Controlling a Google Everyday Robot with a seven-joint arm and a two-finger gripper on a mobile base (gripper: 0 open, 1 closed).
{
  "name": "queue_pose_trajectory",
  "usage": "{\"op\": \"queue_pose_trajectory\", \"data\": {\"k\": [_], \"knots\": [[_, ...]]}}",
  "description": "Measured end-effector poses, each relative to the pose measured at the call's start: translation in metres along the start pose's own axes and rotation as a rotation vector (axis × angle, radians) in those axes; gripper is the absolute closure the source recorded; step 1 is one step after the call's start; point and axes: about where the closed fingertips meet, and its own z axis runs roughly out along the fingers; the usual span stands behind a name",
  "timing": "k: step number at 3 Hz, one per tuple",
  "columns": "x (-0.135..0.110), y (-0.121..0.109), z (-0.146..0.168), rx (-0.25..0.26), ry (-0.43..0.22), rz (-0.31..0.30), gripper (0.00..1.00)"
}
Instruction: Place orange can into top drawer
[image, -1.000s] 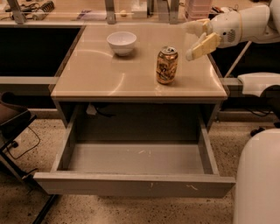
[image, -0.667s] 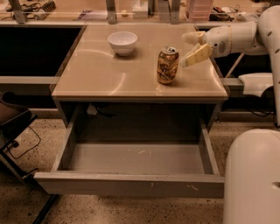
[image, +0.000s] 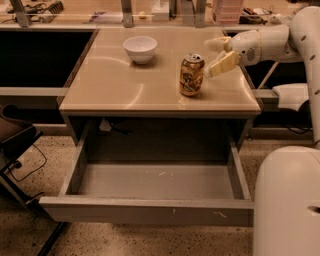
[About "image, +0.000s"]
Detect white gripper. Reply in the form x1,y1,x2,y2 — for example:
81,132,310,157
204,30,262,79

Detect orange soda can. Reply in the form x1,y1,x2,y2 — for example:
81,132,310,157
179,53,205,97

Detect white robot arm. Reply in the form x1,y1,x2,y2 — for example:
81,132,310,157
204,5,320,256

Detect grey cabinet with beige top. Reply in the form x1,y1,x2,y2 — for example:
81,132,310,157
60,26,261,146

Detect grey open drawer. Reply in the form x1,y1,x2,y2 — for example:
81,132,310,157
38,118,256,228

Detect pink stacked trays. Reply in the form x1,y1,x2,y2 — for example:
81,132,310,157
212,0,244,25

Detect white box on back desk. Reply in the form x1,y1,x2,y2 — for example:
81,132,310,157
151,0,169,21

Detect white chair armrest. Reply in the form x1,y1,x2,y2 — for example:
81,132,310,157
272,83,309,111

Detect white bowl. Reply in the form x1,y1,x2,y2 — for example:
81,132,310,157
123,36,158,64

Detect black power strip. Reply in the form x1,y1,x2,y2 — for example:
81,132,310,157
38,0,64,23

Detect black office chair left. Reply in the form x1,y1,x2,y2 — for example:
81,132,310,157
0,104,68,256

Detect black cable on floor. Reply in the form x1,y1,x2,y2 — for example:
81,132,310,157
8,143,48,183

